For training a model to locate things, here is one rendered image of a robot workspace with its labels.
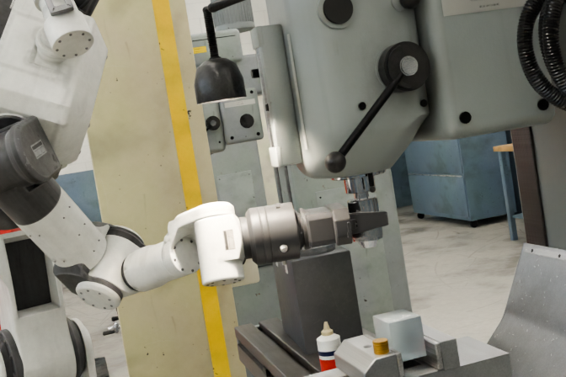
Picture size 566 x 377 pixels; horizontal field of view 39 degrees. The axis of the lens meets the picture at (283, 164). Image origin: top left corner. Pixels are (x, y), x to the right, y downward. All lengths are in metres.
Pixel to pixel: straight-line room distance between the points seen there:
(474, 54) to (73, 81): 0.64
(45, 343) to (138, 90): 1.42
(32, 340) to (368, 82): 0.87
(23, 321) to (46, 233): 0.37
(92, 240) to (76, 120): 0.20
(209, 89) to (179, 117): 1.79
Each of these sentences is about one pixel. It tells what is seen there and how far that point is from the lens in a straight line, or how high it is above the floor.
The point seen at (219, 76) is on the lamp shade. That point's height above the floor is 1.48.
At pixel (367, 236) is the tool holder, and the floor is 1.21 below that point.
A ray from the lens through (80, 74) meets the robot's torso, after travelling 1.37.
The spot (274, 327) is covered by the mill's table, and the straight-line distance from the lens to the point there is 1.83.
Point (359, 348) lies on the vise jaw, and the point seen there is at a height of 1.06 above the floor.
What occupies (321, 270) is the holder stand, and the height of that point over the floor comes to 1.11.
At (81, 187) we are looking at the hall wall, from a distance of 10.15.
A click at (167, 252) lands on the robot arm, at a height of 1.23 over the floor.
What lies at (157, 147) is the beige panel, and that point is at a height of 1.39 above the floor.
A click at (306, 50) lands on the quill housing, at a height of 1.50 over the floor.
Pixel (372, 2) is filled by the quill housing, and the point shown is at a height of 1.55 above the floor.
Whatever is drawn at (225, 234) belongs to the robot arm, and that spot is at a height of 1.25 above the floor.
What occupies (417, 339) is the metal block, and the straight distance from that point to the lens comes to 1.20.
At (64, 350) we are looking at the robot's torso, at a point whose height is 1.03.
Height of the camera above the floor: 1.40
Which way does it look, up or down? 3 degrees down
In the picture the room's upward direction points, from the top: 9 degrees counter-clockwise
